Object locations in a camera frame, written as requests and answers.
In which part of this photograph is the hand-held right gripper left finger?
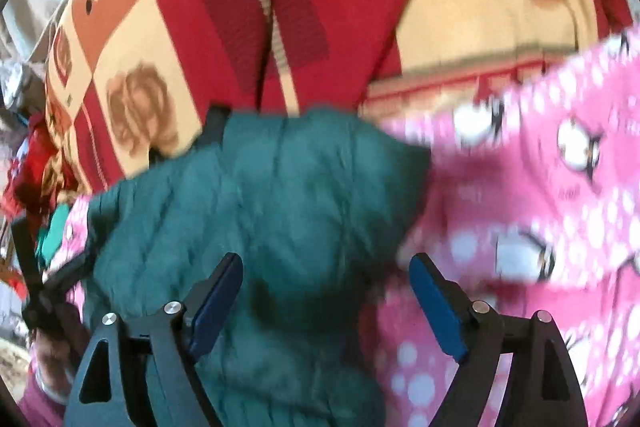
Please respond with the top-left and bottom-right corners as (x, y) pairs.
(62, 253), (244, 427)

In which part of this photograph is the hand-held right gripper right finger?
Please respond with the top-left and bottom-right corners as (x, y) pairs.
(409, 253), (588, 427)

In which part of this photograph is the silver bracelet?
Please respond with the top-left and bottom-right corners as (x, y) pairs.
(36, 374), (68, 407)

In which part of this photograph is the pile of red clothes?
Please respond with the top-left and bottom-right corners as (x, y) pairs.
(0, 112), (68, 228)

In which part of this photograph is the green puffer jacket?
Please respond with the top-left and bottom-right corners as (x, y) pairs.
(82, 104), (433, 427)

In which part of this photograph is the teal cloth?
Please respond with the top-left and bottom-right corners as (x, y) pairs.
(35, 204), (72, 262)

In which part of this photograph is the person's left hand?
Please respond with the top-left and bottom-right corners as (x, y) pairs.
(30, 327), (86, 400)

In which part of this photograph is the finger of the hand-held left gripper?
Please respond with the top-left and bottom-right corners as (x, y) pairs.
(42, 251), (97, 298)
(10, 217), (43, 305)

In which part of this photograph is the pink penguin print blanket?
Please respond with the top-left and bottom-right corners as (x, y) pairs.
(42, 29), (640, 427)

